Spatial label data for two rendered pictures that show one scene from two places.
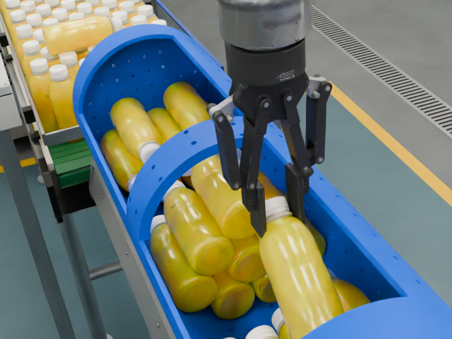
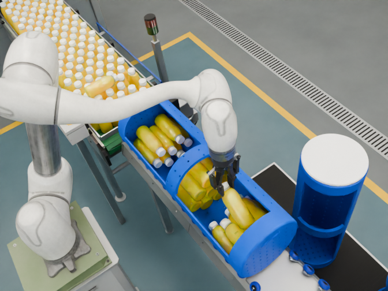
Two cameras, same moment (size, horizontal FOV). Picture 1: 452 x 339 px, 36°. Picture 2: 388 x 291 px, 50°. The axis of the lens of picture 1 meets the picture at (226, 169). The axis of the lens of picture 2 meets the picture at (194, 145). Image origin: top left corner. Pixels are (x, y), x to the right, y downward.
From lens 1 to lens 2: 0.83 m
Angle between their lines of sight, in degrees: 18
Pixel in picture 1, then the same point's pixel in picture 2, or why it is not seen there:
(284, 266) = (232, 205)
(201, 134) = (189, 157)
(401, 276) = (267, 204)
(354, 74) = (201, 25)
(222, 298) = (203, 204)
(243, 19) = (219, 156)
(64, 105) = not seen: hidden behind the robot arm
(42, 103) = not seen: hidden behind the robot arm
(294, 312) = (237, 217)
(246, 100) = (218, 169)
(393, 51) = (218, 7)
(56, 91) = not seen: hidden behind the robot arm
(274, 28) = (228, 156)
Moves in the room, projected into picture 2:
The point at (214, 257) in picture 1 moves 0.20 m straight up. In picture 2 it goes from (200, 194) to (194, 166)
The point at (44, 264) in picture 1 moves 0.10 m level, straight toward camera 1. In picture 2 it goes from (100, 179) to (109, 190)
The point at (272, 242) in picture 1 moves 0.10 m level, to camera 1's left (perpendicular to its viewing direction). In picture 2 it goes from (227, 198) to (201, 207)
